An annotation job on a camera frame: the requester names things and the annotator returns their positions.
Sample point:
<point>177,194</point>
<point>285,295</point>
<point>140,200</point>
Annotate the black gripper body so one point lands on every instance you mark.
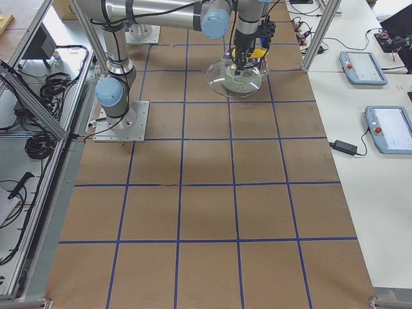
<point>243,41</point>

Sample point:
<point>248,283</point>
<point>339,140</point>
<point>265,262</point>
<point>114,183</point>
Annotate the glass pot lid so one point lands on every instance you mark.
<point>223,77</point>

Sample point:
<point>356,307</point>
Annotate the yellow corn cob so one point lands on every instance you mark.
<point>256,54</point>

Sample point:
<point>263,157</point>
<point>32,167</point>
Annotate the pale green cooking pot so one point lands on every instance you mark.
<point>257,64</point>

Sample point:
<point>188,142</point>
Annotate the upper teach pendant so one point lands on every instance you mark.
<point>362,68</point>

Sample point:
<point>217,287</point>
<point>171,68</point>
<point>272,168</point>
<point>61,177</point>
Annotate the teach pendant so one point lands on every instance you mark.
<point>390,129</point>
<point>362,68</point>

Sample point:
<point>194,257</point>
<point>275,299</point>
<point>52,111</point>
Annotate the black power adapter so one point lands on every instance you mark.
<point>344,147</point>

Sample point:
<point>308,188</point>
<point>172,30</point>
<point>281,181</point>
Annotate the lower teach pendant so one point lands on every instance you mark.
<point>390,129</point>

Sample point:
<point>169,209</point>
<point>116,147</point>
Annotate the cardboard box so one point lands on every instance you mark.
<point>64,9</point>

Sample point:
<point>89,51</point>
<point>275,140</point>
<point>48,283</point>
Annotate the aluminium frame post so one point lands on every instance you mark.
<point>322,28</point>

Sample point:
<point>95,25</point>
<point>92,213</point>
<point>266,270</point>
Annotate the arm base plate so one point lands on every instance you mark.
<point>130,129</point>
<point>142,34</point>

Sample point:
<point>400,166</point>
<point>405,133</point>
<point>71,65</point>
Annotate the aluminium frame rail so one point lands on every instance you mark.
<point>15,83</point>

